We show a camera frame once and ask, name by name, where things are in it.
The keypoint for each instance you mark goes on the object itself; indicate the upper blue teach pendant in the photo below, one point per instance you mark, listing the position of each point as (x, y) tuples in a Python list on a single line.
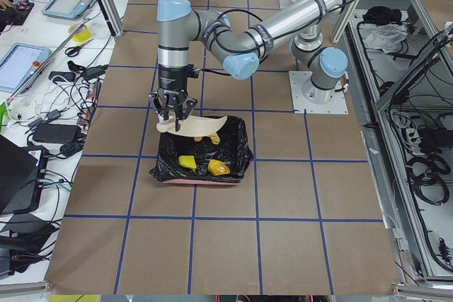
[(66, 9)]

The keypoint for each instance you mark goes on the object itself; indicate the yellow green sponge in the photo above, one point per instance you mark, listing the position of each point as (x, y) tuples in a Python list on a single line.
[(188, 161)]

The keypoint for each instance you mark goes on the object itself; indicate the black computer box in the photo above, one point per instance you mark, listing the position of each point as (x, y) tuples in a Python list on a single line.
[(22, 169)]

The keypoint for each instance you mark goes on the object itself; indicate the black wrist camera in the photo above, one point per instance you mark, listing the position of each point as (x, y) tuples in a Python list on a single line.
[(193, 72)]

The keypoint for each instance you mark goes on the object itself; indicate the lower blue teach pendant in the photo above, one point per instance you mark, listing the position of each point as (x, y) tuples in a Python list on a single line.
[(19, 63)]

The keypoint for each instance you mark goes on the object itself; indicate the black trash bag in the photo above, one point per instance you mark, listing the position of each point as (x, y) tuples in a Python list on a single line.
[(233, 150)]

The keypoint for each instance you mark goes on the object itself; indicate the blue teach pendant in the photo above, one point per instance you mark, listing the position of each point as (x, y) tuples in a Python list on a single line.
[(66, 9), (19, 63)]

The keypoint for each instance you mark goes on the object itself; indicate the black handled scissors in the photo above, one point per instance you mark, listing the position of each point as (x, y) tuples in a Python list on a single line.
[(75, 50)]

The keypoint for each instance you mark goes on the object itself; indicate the person forearm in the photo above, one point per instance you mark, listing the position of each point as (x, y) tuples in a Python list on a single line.
[(4, 4)]

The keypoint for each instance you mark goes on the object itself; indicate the white crumpled cloth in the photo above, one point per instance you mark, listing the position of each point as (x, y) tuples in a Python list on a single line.
[(387, 38)]

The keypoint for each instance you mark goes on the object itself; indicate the brown plastic potato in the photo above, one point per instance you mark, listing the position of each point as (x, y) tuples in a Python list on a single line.
[(217, 168)]

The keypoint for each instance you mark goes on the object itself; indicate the beige plastic dustpan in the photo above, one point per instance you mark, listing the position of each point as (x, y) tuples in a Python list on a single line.
[(193, 126)]

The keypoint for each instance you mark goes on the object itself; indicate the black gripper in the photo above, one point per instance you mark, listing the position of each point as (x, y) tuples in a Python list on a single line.
[(172, 79)]

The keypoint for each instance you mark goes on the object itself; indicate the yellow tape roll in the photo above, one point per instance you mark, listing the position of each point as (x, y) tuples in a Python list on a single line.
[(80, 33)]

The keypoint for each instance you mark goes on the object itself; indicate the golden toy croissant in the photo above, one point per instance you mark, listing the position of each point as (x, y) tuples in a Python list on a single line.
[(214, 138)]

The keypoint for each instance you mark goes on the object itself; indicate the black power adapter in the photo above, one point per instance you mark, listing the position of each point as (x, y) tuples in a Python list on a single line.
[(56, 133)]

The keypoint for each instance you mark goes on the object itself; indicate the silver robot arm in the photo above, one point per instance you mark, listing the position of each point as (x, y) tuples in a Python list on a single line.
[(240, 55)]

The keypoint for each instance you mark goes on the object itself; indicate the pink bin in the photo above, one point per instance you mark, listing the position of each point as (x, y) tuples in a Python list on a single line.
[(199, 182)]

